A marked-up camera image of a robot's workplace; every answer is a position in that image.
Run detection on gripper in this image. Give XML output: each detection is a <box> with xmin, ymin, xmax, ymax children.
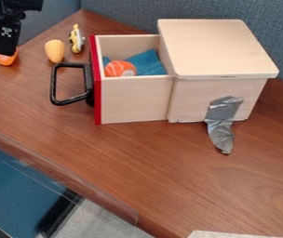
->
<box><xmin>0</xmin><ymin>0</ymin><xmax>45</xmax><ymax>58</ymax></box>

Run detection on drawer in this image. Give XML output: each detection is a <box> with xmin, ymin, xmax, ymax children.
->
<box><xmin>49</xmin><ymin>33</ymin><xmax>177</xmax><ymax>126</ymax></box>

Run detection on orange toy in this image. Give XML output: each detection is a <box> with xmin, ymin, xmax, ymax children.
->
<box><xmin>0</xmin><ymin>47</ymin><xmax>20</xmax><ymax>67</ymax></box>

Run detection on yellow toy corn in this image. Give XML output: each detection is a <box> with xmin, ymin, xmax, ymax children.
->
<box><xmin>43</xmin><ymin>39</ymin><xmax>66</xmax><ymax>64</ymax></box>

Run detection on yellow and black toy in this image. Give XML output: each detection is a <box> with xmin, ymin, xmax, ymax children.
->
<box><xmin>66</xmin><ymin>23</ymin><xmax>88</xmax><ymax>55</ymax></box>

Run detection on orange toy sushi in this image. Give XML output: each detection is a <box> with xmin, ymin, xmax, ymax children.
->
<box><xmin>102</xmin><ymin>59</ymin><xmax>138</xmax><ymax>78</ymax></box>

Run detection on blue cloth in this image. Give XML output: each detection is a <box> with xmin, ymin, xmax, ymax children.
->
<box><xmin>101</xmin><ymin>48</ymin><xmax>169</xmax><ymax>77</ymax></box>

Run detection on cabinet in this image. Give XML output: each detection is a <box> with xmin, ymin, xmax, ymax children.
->
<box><xmin>155</xmin><ymin>18</ymin><xmax>281</xmax><ymax>124</ymax></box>

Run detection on grey tape strip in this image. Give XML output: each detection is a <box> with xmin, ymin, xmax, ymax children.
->
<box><xmin>202</xmin><ymin>95</ymin><xmax>245</xmax><ymax>155</ymax></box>

